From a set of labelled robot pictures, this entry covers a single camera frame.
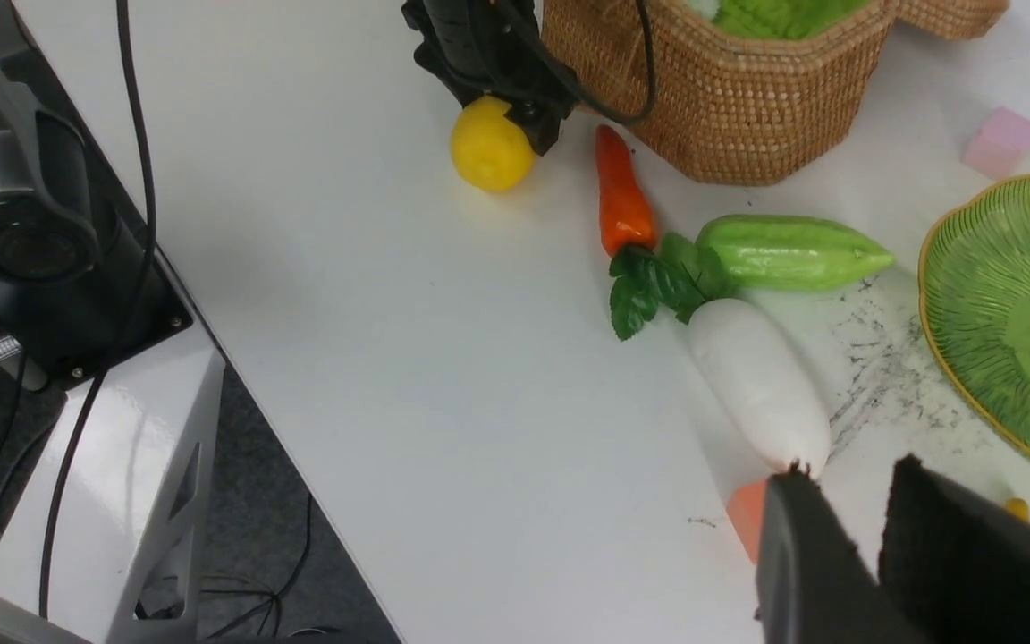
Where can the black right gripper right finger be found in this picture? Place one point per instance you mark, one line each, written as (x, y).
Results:
(956, 565)

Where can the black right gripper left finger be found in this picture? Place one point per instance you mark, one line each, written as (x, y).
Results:
(811, 584)

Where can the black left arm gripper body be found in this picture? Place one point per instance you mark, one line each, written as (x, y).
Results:
(493, 49)

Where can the yellow toy banana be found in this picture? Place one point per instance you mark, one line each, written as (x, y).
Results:
(1019, 508)

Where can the yellow toy lemon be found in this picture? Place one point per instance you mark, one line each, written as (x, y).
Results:
(489, 151)

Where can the white toy radish with leaves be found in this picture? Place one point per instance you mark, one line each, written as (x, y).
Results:
(741, 354)

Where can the orange toy carrot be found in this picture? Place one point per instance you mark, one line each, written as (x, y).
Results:
(625, 216)

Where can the green toy bitter gourd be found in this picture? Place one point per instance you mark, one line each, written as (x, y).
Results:
(792, 253)

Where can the orange foam cube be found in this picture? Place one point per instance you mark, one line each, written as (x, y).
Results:
(745, 511)

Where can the woven wicker basket green lining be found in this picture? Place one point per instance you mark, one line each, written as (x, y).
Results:
(727, 110)

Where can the green glass leaf plate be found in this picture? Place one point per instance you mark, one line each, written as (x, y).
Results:
(974, 305)

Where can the pink foam cube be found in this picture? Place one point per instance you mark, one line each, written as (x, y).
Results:
(1000, 145)

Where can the woven wicker basket lid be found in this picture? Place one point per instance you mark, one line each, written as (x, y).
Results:
(953, 20)

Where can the grey robot base camera mount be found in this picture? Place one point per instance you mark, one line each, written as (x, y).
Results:
(106, 538)

